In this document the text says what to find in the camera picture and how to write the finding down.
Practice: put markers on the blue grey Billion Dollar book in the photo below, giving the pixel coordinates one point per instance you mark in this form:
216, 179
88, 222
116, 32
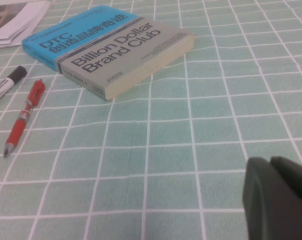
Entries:
115, 57

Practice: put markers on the green checked tablecloth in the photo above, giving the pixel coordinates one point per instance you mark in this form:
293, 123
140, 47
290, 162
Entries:
165, 150

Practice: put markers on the stack of brochures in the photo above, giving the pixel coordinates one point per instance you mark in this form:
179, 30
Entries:
0, 15

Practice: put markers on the red gel pen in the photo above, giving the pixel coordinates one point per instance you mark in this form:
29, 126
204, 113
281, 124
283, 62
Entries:
18, 125

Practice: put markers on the plain white brochure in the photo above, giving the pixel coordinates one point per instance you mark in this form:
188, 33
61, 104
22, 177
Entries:
0, 43

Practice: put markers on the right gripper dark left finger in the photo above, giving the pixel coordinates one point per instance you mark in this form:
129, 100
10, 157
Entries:
271, 205

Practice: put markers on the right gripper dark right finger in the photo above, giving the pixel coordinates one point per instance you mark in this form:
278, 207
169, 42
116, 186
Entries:
296, 180

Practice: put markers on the white marker with barcode label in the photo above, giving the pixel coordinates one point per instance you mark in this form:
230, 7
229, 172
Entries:
3, 86

